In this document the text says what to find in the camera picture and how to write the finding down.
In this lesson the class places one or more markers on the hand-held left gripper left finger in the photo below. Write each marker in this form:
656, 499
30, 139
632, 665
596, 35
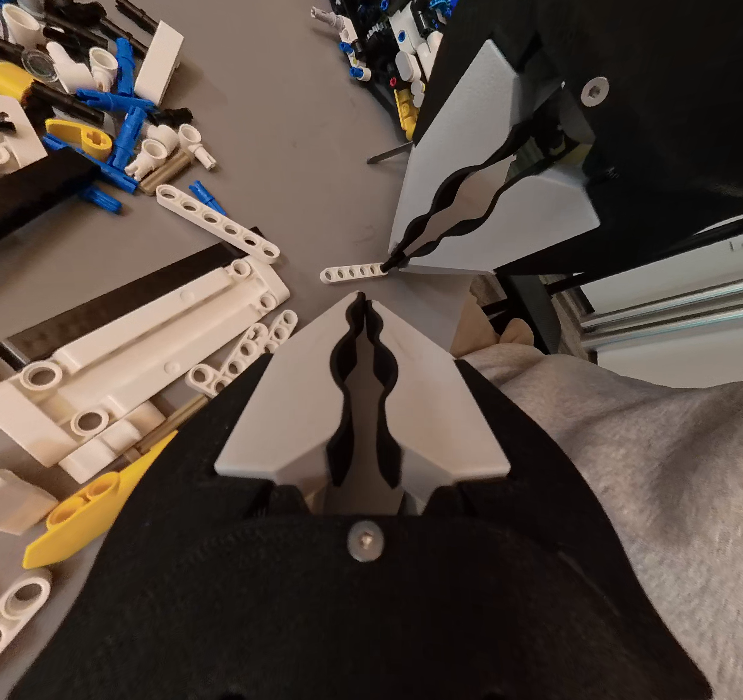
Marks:
278, 410

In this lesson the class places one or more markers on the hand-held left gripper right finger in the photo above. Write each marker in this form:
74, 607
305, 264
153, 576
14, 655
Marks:
447, 415

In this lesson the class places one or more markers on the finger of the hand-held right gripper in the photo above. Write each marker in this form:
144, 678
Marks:
464, 119
545, 218

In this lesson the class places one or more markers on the short thin white lego beam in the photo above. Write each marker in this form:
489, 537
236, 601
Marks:
348, 273

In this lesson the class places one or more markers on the person's right forearm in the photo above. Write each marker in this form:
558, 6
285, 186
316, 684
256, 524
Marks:
638, 479

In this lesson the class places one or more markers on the white angled lego beam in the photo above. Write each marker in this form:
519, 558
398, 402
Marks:
247, 345

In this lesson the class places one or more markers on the black lego axle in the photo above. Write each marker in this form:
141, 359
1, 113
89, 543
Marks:
389, 153

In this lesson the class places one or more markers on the partly built lego model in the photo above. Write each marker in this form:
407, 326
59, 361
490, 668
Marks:
406, 32

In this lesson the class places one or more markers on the tan lego axle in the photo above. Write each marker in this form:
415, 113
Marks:
174, 418

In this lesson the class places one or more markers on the large white lego panel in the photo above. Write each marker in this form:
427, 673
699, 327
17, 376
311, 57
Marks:
145, 352

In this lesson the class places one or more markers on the small white lego panel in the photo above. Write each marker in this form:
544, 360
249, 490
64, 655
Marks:
110, 444

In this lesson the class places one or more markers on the white seven-hole lego beam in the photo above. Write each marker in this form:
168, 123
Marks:
199, 212

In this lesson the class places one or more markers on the blue lego pin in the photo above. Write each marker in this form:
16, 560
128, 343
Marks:
206, 196

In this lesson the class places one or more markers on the yellow curved lego panel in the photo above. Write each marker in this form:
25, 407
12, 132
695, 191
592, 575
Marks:
58, 543

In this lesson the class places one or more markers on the white lego block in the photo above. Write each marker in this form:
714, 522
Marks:
23, 502

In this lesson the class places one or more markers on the white lego tile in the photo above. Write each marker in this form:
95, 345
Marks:
159, 61

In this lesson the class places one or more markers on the wide black lego plate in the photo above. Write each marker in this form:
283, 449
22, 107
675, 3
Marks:
40, 195

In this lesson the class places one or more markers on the white lego liftarm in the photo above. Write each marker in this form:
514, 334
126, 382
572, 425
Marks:
20, 613

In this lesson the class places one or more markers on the pile of small lego pieces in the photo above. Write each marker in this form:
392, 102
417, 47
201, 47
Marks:
125, 73

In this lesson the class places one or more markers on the person's right hand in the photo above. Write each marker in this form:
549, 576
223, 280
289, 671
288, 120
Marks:
514, 334

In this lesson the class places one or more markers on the black flat panel piece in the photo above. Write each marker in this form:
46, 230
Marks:
116, 299

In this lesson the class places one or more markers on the aluminium rail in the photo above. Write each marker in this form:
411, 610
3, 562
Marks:
667, 317

